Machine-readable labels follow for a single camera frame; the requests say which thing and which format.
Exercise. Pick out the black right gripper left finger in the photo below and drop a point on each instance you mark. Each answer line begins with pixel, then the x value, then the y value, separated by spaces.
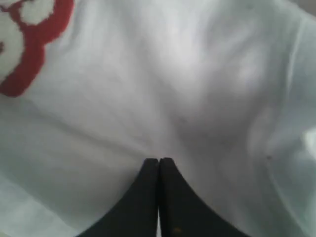
pixel 136 213

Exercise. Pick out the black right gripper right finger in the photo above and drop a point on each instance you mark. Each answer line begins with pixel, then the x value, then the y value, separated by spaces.
pixel 182 213

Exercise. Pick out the white t-shirt red lettering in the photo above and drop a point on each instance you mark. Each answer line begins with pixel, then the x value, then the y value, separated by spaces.
pixel 91 88

